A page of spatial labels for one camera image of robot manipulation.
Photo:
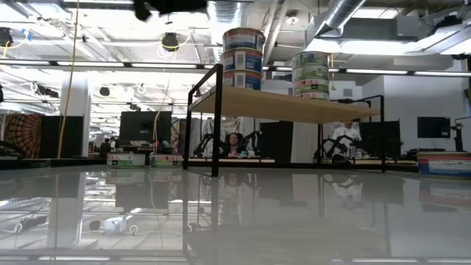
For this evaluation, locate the black monitor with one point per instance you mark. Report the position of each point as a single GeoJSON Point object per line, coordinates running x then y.
{"type": "Point", "coordinates": [145, 127]}

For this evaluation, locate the wooden shelf black metal frame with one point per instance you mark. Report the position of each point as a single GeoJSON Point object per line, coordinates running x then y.
{"type": "Point", "coordinates": [279, 106]}

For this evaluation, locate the black wall screen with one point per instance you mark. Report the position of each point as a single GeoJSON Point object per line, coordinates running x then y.
{"type": "Point", "coordinates": [434, 127]}

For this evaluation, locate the tin can stack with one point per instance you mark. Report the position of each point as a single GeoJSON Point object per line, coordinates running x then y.
{"type": "Point", "coordinates": [254, 60]}

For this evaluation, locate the black rig bar with lights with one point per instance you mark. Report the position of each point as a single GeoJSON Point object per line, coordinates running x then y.
{"type": "Point", "coordinates": [375, 71]}

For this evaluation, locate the white building column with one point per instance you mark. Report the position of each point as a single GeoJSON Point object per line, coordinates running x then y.
{"type": "Point", "coordinates": [77, 110]}

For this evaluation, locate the black ceiling speaker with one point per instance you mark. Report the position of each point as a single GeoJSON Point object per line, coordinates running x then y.
{"type": "Point", "coordinates": [104, 91]}

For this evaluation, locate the black hanging camera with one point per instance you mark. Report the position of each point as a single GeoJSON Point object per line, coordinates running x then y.
{"type": "Point", "coordinates": [5, 37]}

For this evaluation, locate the black dome overhead camera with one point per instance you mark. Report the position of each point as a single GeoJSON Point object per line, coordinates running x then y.
{"type": "Point", "coordinates": [170, 41]}

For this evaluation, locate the orange patterned tapestry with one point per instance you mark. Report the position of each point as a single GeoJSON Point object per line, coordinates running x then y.
{"type": "Point", "coordinates": [22, 134]}

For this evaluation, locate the black camera stand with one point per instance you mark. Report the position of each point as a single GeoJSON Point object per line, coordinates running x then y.
{"type": "Point", "coordinates": [458, 138]}

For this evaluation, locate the person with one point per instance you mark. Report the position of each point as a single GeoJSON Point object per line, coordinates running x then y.
{"type": "Point", "coordinates": [112, 143]}
{"type": "Point", "coordinates": [233, 143]}
{"type": "Point", "coordinates": [105, 148]}
{"type": "Point", "coordinates": [346, 136]}

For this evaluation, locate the black metal table frame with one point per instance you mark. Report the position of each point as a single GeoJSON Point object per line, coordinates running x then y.
{"type": "Point", "coordinates": [331, 166]}

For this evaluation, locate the black partition panel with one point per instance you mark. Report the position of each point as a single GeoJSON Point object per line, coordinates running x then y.
{"type": "Point", "coordinates": [62, 136]}
{"type": "Point", "coordinates": [276, 141]}
{"type": "Point", "coordinates": [380, 138]}

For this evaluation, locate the white draped cloth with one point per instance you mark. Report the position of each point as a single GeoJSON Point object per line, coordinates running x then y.
{"type": "Point", "coordinates": [230, 125]}

